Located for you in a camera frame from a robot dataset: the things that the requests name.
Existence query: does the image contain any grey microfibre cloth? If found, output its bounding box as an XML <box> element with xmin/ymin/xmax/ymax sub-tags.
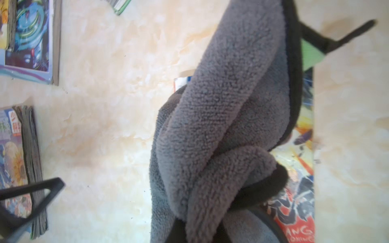
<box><xmin>148</xmin><ymin>0</ymin><xmax>377</xmax><ymax>243</ymax></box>

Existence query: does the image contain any blue science book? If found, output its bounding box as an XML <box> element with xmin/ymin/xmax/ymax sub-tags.
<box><xmin>1</xmin><ymin>0</ymin><xmax>62</xmax><ymax>86</ymax></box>

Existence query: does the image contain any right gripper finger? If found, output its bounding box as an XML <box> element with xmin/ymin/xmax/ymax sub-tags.
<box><xmin>1</xmin><ymin>178</ymin><xmax>65</xmax><ymax>243</ymax></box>

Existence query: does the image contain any blue sunflower magazine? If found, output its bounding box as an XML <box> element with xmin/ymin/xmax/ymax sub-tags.
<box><xmin>1</xmin><ymin>105</ymin><xmax>48</xmax><ymax>240</ymax></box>

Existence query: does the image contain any red manga book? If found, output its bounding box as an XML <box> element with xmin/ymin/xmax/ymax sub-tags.
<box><xmin>173</xmin><ymin>66</ymin><xmax>316</xmax><ymax>243</ymax></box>

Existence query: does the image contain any yellow picture book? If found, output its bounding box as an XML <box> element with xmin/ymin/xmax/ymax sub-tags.
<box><xmin>0</xmin><ymin>0</ymin><xmax>17</xmax><ymax>52</ymax></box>

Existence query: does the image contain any red green book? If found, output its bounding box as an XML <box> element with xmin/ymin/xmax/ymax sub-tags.
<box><xmin>106</xmin><ymin>0</ymin><xmax>131</xmax><ymax>16</ymax></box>

